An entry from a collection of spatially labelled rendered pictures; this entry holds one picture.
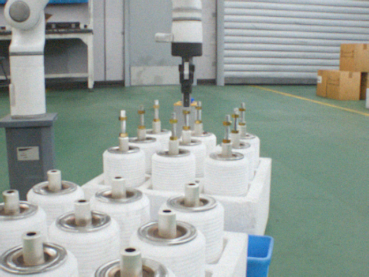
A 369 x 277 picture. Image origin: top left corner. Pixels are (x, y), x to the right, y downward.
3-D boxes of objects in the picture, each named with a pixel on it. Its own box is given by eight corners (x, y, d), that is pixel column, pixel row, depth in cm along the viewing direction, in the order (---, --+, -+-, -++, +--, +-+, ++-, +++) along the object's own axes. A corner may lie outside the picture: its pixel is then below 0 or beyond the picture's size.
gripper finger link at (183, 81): (180, 69, 101) (180, 86, 106) (180, 75, 100) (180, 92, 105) (192, 69, 101) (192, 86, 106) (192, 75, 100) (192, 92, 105)
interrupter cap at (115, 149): (141, 154, 99) (141, 151, 99) (106, 156, 98) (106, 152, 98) (139, 147, 106) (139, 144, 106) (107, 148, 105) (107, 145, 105)
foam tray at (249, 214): (85, 258, 101) (80, 186, 98) (142, 206, 138) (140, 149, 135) (252, 281, 91) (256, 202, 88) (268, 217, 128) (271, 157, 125)
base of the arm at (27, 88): (10, 119, 116) (6, 56, 112) (16, 115, 125) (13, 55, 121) (43, 118, 117) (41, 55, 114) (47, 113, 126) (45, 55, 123)
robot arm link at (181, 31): (157, 42, 110) (157, 18, 109) (202, 42, 110) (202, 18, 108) (154, 42, 101) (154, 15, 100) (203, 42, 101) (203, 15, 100)
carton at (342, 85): (358, 100, 454) (360, 71, 448) (339, 100, 450) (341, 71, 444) (345, 97, 483) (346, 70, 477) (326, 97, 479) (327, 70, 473)
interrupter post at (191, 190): (181, 207, 65) (181, 186, 65) (185, 202, 68) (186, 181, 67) (197, 209, 65) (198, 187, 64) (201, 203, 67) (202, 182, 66)
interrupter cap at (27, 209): (-27, 219, 59) (-27, 214, 59) (7, 202, 66) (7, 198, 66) (18, 226, 57) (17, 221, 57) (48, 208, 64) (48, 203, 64)
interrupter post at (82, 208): (71, 226, 58) (69, 202, 57) (79, 220, 60) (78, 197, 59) (87, 228, 57) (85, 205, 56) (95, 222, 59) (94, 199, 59)
